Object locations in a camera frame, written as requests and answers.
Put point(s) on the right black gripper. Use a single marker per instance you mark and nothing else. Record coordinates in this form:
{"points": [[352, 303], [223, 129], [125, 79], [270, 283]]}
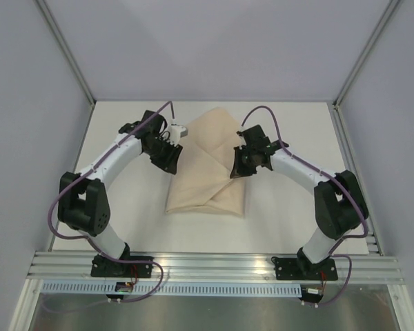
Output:
{"points": [[243, 157]]}

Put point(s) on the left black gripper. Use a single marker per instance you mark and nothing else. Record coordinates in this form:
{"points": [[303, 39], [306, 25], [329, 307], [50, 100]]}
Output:
{"points": [[170, 162]]}

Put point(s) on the beige cloth drape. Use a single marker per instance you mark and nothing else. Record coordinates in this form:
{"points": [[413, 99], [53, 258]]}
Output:
{"points": [[202, 182]]}

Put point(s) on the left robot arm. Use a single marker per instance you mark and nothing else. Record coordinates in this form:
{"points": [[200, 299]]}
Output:
{"points": [[83, 199]]}

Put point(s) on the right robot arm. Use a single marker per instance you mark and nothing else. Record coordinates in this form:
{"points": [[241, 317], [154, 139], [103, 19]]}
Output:
{"points": [[338, 201]]}

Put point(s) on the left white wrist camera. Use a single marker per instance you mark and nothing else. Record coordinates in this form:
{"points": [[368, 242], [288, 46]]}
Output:
{"points": [[175, 133]]}

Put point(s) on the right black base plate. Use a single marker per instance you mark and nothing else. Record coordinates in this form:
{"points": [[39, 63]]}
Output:
{"points": [[295, 270]]}

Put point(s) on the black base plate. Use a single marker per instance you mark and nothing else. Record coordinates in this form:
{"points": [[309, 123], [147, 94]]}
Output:
{"points": [[295, 270], [105, 268]]}

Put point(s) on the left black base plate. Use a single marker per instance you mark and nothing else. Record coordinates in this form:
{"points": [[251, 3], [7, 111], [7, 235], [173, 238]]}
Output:
{"points": [[105, 268]]}

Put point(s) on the white slotted cable duct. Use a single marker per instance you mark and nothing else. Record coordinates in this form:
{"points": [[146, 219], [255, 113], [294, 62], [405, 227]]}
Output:
{"points": [[174, 288]]}

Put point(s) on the aluminium front rail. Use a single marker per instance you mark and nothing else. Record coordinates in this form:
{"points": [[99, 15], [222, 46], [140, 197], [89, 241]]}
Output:
{"points": [[226, 268]]}

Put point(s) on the left aluminium frame post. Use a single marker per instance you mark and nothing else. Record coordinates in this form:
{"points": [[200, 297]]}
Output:
{"points": [[45, 11]]}

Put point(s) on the aluminium frame post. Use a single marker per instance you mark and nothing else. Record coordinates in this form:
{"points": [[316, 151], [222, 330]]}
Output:
{"points": [[379, 29], [45, 11]]}

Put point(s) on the right aluminium frame post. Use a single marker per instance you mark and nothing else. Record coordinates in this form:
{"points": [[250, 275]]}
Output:
{"points": [[379, 29]]}

